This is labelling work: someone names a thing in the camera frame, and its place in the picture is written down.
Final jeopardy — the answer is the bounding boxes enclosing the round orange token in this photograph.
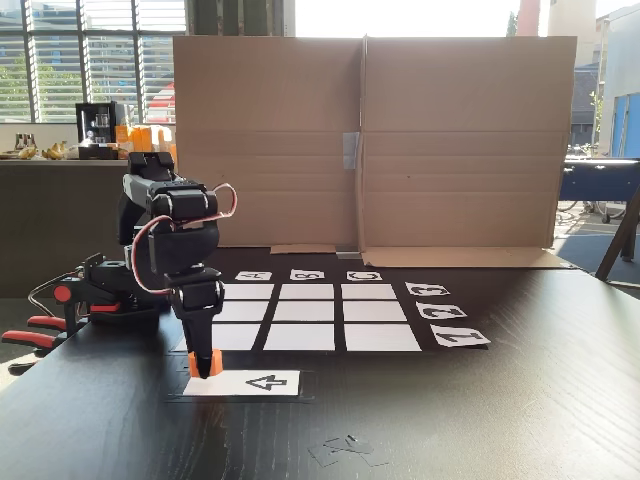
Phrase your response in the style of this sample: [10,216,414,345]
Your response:
[188,348,224,378]

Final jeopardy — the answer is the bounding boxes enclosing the white nine-square grid sheet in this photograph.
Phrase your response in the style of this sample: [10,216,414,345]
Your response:
[174,280,436,355]

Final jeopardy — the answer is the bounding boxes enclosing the white arrow paper sheet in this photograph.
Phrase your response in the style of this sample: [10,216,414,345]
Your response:
[181,369,302,398]

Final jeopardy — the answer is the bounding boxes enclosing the red and black clamp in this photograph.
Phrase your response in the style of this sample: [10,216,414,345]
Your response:
[88,299,163,329]
[1,283,89,377]

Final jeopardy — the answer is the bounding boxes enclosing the orange cartons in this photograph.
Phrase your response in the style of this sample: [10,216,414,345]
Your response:
[114,124,177,161]

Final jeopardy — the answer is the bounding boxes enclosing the large brown cardboard box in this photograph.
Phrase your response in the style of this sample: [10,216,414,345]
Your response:
[172,33,579,270]

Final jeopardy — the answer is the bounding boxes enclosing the grey counter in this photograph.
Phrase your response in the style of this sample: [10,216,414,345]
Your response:
[0,158,177,299]

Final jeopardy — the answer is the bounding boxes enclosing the black coffee machine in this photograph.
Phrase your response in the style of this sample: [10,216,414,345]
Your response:
[74,100,119,149]

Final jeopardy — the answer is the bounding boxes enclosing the grey tape on box seam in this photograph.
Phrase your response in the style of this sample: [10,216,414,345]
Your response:
[341,131,363,172]

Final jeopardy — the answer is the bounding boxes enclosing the paper sheet number 3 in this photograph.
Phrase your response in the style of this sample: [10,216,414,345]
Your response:
[404,281,452,298]

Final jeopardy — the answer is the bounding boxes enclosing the paper sheet number 2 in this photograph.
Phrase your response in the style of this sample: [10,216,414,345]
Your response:
[415,300,469,320]

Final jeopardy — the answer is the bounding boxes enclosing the paper sheet number 1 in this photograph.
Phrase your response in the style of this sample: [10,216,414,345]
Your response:
[428,323,493,348]

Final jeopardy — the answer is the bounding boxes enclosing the dark wooden chair leg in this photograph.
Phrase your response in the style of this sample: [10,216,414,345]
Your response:
[594,173,640,290]

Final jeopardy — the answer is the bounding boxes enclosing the thin robot supply cable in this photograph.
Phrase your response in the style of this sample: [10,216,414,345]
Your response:
[27,269,84,319]

